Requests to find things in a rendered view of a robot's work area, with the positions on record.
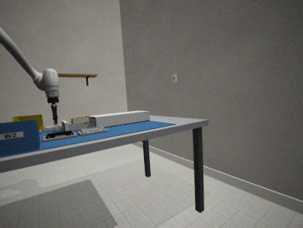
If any blue bench mat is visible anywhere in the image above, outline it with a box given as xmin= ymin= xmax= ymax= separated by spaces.
xmin=0 ymin=121 xmax=176 ymax=158

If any yellow bin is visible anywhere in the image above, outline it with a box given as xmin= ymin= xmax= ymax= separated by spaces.
xmin=13 ymin=114 xmax=44 ymax=130

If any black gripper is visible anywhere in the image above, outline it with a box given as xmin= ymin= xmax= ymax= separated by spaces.
xmin=47 ymin=97 xmax=59 ymax=128

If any black assay plate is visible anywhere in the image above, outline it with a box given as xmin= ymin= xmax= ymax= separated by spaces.
xmin=46 ymin=130 xmax=74 ymax=139

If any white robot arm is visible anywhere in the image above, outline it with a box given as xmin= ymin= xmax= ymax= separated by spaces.
xmin=0 ymin=27 xmax=59 ymax=98

